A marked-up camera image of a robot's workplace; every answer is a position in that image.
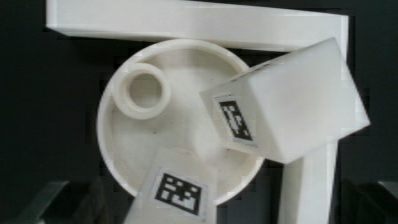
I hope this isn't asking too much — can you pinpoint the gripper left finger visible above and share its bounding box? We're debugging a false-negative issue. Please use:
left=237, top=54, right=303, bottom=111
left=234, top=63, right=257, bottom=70
left=10, top=179, right=111, bottom=224

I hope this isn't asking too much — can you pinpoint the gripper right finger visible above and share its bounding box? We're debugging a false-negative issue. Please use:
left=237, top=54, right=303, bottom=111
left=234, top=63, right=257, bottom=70
left=339, top=180, right=398, bottom=224

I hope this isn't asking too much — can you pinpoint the white stool leg block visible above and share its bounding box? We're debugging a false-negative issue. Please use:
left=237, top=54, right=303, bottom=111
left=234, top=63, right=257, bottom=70
left=122, top=149, right=216, bottom=224

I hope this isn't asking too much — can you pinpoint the white round stool seat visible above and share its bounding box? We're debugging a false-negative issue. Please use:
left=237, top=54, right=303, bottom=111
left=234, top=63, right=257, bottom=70
left=95, top=39, right=262, bottom=203

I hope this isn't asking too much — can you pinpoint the white stool leg with tag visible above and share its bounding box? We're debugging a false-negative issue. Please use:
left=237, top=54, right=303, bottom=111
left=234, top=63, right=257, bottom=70
left=200, top=39, right=369, bottom=164

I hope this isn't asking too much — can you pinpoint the white L-shaped obstacle wall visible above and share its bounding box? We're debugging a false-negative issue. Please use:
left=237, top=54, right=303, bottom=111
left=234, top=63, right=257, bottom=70
left=44, top=0, right=351, bottom=224

